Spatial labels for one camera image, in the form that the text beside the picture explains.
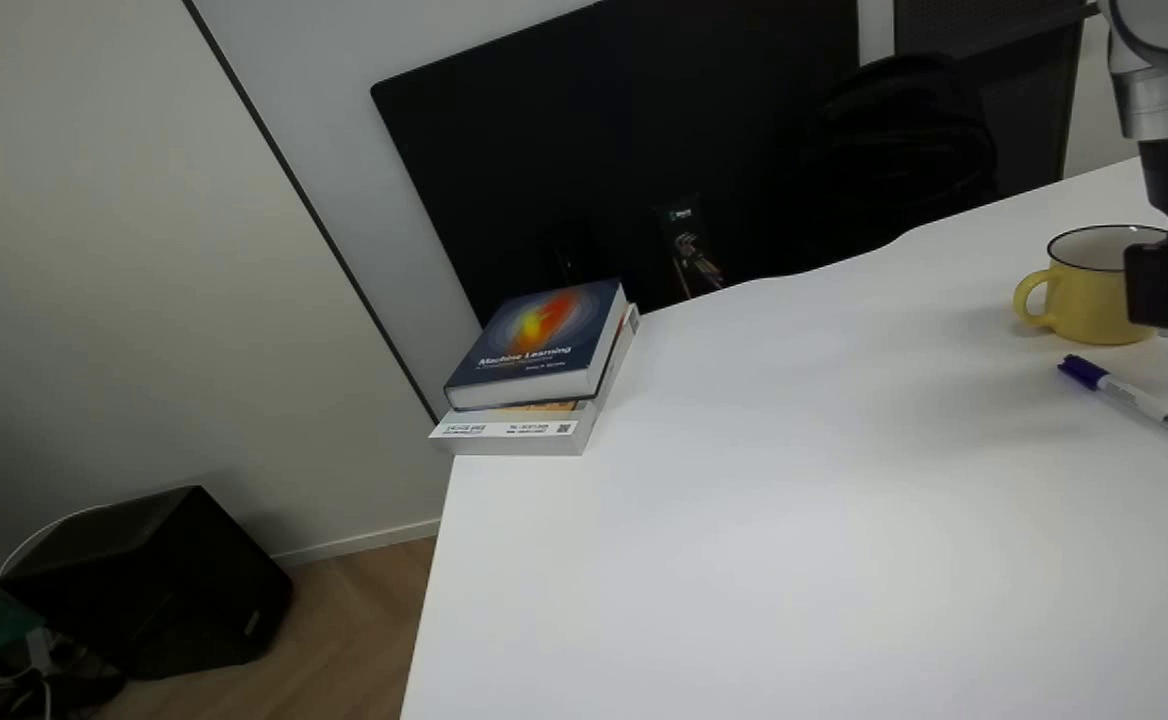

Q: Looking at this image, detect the blue book orange cover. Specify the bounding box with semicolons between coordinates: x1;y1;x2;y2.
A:
443;279;629;409

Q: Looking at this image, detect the yellow enamel cup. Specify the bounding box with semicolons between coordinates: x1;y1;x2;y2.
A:
1011;225;1160;348

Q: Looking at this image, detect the black office chair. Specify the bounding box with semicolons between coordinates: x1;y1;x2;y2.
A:
776;56;995;269

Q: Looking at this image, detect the white book underneath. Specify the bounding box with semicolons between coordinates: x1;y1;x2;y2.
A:
427;307;642;458

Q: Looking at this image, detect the black monitor panel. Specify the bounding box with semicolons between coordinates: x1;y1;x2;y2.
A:
371;0;858;312

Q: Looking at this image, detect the white marker blue cap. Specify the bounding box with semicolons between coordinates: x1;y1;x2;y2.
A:
1057;355;1168;431

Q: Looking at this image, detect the black box on floor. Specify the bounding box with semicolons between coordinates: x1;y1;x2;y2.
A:
0;487;292;681

